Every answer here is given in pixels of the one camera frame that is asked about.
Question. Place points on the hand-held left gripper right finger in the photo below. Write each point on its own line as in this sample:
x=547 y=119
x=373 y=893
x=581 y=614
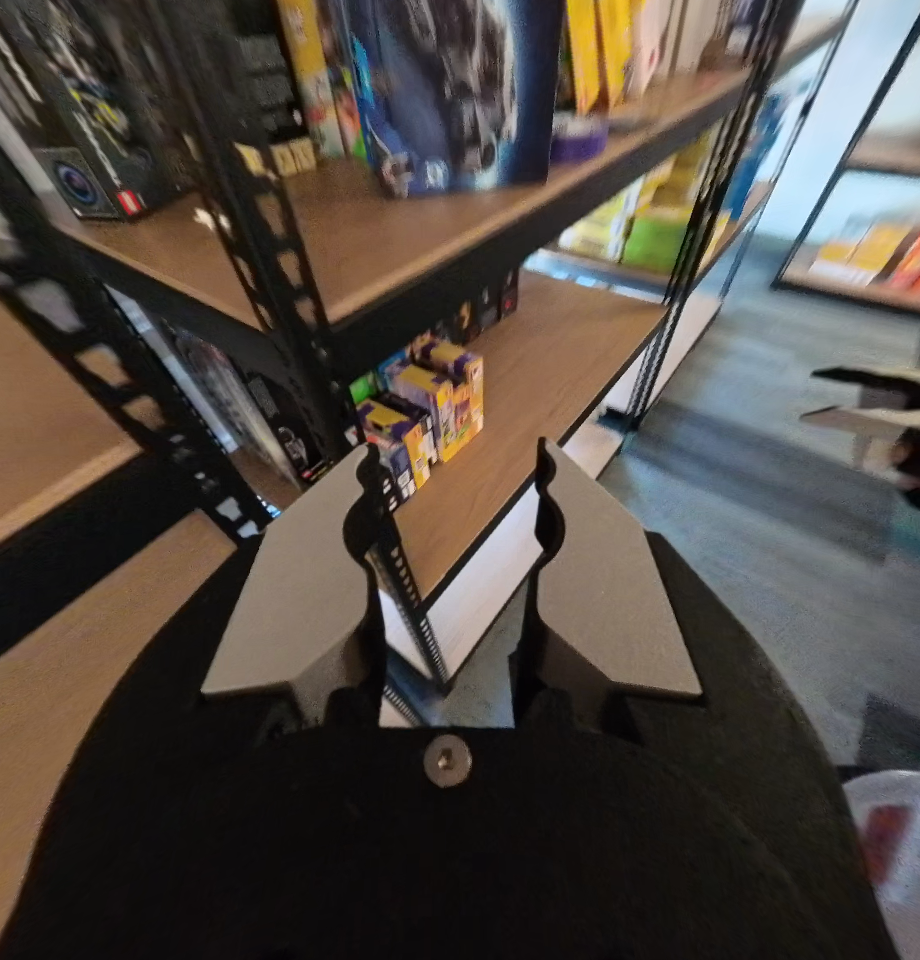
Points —
x=617 y=608

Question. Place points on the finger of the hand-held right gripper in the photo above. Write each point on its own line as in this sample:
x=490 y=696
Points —
x=902 y=380
x=880 y=422

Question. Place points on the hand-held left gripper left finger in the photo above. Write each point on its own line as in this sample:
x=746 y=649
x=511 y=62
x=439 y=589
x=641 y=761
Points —
x=288 y=615

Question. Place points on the black toy box yellow emblem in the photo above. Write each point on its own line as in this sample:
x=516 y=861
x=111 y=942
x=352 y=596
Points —
x=460 y=90

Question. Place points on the black racing car toy box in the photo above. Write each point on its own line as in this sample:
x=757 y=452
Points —
x=70 y=105

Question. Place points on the background shelf unit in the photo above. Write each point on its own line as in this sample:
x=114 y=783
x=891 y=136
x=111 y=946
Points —
x=880 y=255

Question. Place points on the row of black toy boxes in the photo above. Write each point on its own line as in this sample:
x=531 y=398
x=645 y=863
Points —
x=265 y=405

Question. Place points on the green box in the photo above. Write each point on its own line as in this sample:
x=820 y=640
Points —
x=662 y=240

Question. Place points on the stack of yellow boxes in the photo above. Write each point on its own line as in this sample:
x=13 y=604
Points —
x=602 y=218

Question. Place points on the white shirt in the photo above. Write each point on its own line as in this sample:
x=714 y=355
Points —
x=895 y=840

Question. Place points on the purple tape roll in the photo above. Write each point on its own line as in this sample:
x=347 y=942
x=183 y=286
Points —
x=580 y=140

